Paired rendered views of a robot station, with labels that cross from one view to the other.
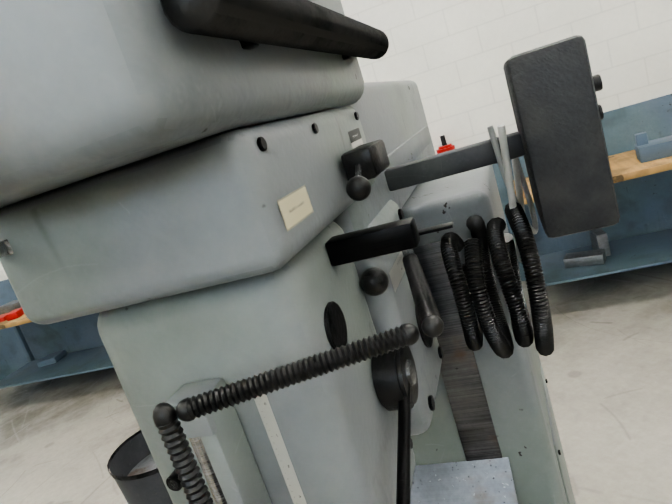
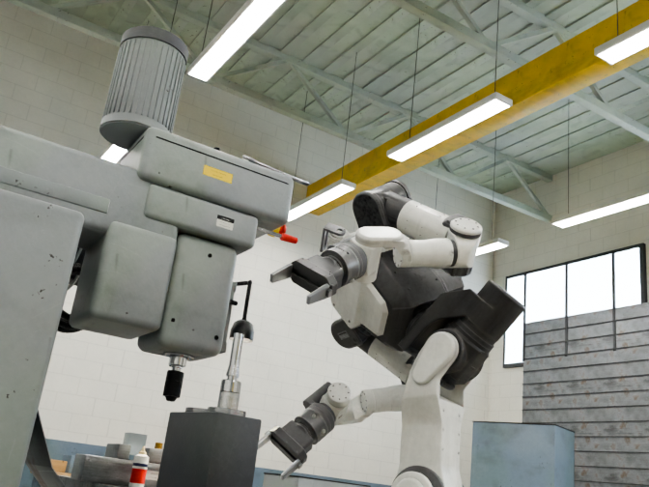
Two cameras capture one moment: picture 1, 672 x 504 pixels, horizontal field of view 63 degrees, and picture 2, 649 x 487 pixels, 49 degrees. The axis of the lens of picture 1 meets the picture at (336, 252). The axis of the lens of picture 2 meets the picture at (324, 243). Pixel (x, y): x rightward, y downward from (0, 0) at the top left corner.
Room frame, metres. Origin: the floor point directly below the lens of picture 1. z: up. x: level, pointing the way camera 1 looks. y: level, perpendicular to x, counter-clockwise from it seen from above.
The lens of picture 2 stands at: (1.79, 1.66, 1.00)
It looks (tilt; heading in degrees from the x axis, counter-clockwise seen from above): 19 degrees up; 220
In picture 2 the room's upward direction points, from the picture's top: 7 degrees clockwise
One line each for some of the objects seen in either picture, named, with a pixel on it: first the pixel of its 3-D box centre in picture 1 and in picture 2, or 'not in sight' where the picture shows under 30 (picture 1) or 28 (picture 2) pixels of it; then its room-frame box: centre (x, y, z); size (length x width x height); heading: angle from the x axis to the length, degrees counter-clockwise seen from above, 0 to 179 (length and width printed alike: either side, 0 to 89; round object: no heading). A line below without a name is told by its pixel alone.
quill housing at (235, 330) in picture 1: (276, 400); (187, 299); (0.52, 0.10, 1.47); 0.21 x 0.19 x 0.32; 70
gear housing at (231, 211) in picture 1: (223, 195); (188, 226); (0.55, 0.09, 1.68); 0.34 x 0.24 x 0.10; 160
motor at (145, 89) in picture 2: not in sight; (145, 90); (0.75, 0.02, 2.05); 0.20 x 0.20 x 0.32
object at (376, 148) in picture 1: (358, 171); not in sight; (0.53, -0.04, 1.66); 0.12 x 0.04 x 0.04; 160
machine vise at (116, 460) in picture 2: not in sight; (139, 467); (0.40, -0.11, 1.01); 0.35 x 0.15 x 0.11; 157
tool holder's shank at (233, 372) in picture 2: not in sight; (235, 357); (0.62, 0.44, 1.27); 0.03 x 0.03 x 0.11
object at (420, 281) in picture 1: (419, 286); not in sight; (0.39, -0.05, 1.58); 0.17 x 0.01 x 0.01; 173
